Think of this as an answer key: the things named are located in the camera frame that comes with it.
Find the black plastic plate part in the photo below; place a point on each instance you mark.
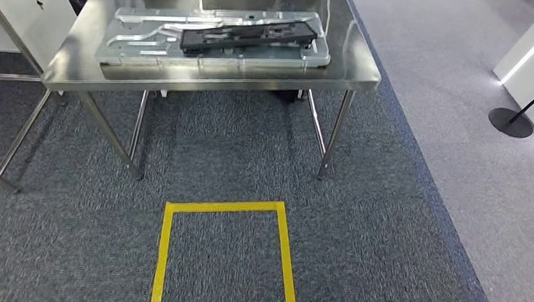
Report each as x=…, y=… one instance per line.
x=255, y=34

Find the stainless steel workbench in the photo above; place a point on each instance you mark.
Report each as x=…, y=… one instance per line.
x=351, y=67

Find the yellow floor tape square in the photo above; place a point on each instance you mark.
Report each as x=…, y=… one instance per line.
x=162, y=264

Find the aluminium fixture plate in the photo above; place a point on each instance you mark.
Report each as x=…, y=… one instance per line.
x=129, y=51

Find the black stanchion with round base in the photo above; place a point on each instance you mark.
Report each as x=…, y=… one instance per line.
x=510, y=123

